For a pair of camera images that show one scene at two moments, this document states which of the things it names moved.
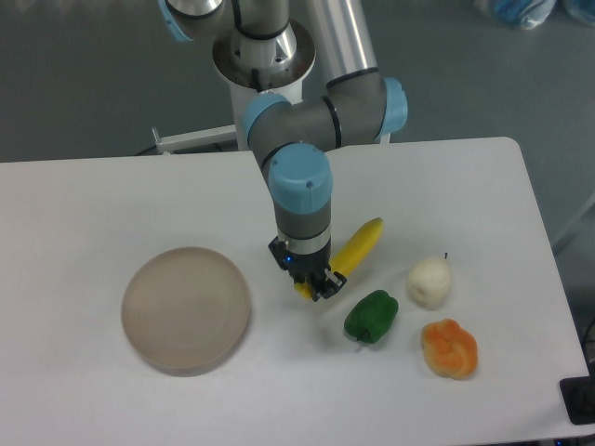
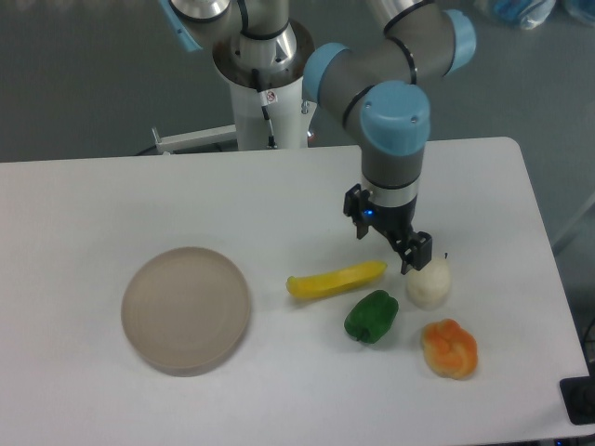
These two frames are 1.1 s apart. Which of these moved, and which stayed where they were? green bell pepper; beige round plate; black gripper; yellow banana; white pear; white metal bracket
Moved: black gripper; yellow banana
Stayed: white pear; white metal bracket; beige round plate; green bell pepper
